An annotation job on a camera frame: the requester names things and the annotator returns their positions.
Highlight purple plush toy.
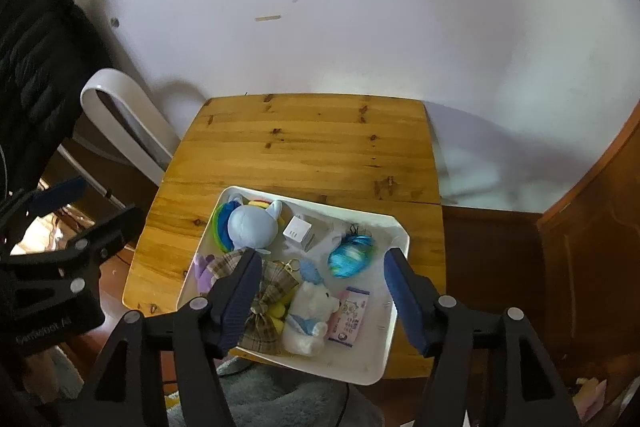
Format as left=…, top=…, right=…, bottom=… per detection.
left=194, top=255, right=215, bottom=295

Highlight yellow plush dinosaur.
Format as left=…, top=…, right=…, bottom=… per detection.
left=268, top=258, right=302, bottom=335

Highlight white bladeless fan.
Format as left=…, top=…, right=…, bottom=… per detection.
left=80, top=68, right=180, bottom=186

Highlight grey yellow fluffy rug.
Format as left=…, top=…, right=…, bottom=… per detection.
left=164, top=355, right=386, bottom=427

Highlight blue green globe ball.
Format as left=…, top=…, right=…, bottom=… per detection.
left=328, top=225, right=376, bottom=279

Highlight white bear plush blue ears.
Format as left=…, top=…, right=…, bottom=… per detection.
left=281, top=259, right=341, bottom=358

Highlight plaid fabric bow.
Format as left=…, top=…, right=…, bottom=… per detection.
left=210, top=249, right=295, bottom=355

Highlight wooden cabinet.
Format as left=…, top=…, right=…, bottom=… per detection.
left=442, top=112, right=639, bottom=387

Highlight white plastic tray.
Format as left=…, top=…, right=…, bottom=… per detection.
left=177, top=185, right=410, bottom=386

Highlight light blue unicorn plush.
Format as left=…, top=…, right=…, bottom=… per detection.
left=212, top=198, right=282, bottom=256

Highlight black puffer jacket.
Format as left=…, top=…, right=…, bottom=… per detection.
left=1, top=0, right=112, bottom=198

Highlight small white barcode box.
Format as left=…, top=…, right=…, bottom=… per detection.
left=282, top=216, right=314, bottom=251

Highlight pink tissue packet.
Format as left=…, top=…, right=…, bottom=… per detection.
left=328, top=286, right=371, bottom=347

